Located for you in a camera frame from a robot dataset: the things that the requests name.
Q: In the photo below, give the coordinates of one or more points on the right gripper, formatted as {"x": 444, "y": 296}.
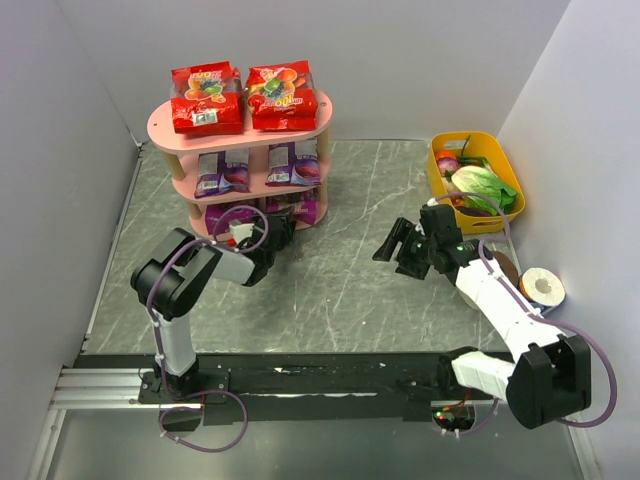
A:
{"x": 407, "y": 248}

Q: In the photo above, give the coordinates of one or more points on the white tape roll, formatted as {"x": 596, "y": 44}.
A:
{"x": 542, "y": 286}

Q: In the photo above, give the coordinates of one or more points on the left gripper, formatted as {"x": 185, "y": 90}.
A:
{"x": 282, "y": 232}

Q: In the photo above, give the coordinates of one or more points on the red fruit candy bag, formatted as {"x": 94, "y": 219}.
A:
{"x": 282, "y": 97}
{"x": 207, "y": 99}

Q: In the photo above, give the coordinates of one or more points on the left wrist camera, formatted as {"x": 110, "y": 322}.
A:
{"x": 240, "y": 232}

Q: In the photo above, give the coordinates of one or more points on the yellow plastic basket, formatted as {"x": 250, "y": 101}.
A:
{"x": 482, "y": 150}

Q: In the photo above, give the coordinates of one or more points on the black base frame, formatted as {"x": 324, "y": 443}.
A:
{"x": 324, "y": 386}

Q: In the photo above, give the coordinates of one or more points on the purple Fox's berries bag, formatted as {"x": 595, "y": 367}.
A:
{"x": 293, "y": 164}
{"x": 222, "y": 172}

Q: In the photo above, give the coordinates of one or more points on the brown round object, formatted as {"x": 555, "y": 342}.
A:
{"x": 508, "y": 267}

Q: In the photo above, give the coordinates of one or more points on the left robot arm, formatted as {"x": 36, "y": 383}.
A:
{"x": 172, "y": 278}

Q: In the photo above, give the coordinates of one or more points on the green toy cabbage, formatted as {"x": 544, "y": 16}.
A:
{"x": 482, "y": 181}

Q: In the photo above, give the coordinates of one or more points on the red toy vegetable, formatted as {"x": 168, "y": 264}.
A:
{"x": 447, "y": 163}

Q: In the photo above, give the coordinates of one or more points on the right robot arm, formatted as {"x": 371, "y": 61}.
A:
{"x": 548, "y": 376}

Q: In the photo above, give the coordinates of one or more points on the pink three-tier shelf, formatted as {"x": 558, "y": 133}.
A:
{"x": 182, "y": 151}

